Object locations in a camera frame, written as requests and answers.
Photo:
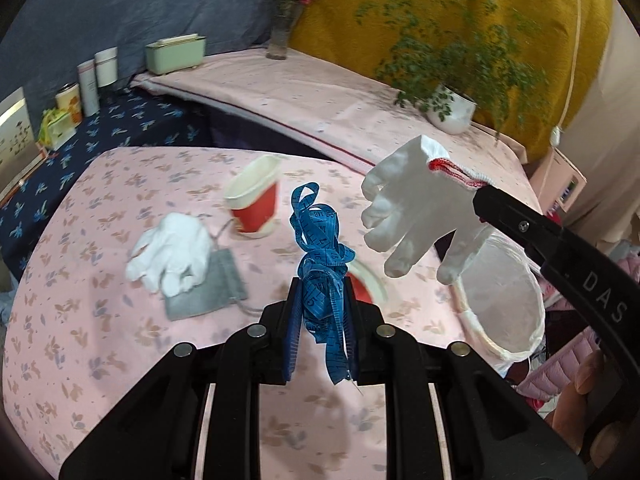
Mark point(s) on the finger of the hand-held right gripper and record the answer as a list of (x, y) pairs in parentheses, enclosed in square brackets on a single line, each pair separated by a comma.
[(520, 225)]

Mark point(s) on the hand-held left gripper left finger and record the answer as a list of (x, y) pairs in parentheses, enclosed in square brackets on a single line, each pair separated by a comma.
[(292, 330)]

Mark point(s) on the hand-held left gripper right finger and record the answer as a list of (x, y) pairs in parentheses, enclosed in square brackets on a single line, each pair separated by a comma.
[(367, 360)]

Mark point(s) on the round bin with white liner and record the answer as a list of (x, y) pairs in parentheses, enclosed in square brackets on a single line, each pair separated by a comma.
[(505, 290)]

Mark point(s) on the blue measuring tape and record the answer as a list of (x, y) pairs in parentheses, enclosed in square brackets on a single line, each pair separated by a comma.
[(320, 260)]

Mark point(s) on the white cotton glove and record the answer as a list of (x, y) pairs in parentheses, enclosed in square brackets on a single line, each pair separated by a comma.
[(415, 200), (170, 250)]

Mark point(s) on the person's right hand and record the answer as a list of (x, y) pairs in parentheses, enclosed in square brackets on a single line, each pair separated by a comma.
[(587, 385)]

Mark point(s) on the pink appliance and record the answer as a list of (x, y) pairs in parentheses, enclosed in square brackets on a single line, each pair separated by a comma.
[(555, 180)]

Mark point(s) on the pink puffer jacket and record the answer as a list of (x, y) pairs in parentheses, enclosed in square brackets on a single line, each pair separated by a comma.
[(550, 375)]

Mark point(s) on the green plant in white pot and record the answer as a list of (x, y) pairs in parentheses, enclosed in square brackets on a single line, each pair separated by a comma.
[(452, 110)]

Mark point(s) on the pink rabbit print tablecloth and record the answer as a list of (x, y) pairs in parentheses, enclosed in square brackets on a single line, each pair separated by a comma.
[(100, 360)]

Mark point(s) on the pink dotted cloth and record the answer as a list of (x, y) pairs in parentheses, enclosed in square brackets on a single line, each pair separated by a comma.
[(325, 95)]

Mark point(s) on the navy floral cloth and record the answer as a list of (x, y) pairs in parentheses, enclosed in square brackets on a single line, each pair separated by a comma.
[(125, 125)]

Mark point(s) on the mustard yellow fabric backdrop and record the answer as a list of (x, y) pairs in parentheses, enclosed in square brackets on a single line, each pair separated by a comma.
[(340, 10)]

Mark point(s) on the glass vase with pink flowers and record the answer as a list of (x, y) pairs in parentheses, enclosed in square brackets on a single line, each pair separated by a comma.
[(278, 42)]

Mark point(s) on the pale green tissue box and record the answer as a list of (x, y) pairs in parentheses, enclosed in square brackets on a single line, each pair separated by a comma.
[(175, 57)]

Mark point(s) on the small green paper basket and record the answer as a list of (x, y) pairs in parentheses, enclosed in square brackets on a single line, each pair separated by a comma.
[(55, 127)]

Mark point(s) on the tall white bottle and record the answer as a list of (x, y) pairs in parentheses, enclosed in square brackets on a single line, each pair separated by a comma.
[(89, 90)]

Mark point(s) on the yellow tin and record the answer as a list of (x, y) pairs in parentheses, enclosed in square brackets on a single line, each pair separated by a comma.
[(69, 105)]

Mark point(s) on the white jar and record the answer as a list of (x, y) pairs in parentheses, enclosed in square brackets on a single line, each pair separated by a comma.
[(106, 70)]

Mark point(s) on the white desk card with stand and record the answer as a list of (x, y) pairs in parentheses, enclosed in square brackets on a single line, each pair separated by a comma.
[(15, 135)]

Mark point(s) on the grey blue fabric backdrop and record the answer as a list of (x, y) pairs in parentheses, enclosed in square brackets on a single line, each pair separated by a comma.
[(150, 0)]

